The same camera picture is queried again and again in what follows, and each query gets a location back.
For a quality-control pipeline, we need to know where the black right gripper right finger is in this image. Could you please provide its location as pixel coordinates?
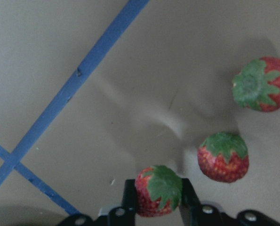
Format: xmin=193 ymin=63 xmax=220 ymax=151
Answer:
xmin=179 ymin=178 xmax=280 ymax=226

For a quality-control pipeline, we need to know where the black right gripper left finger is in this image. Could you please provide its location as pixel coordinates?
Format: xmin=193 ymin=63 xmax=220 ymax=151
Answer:
xmin=58 ymin=179 xmax=137 ymax=226

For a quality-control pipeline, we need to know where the red strawberry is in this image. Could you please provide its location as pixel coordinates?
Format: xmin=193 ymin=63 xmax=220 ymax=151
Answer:
xmin=135 ymin=165 xmax=183 ymax=217
xmin=232 ymin=56 xmax=280 ymax=112
xmin=197 ymin=132 xmax=249 ymax=183

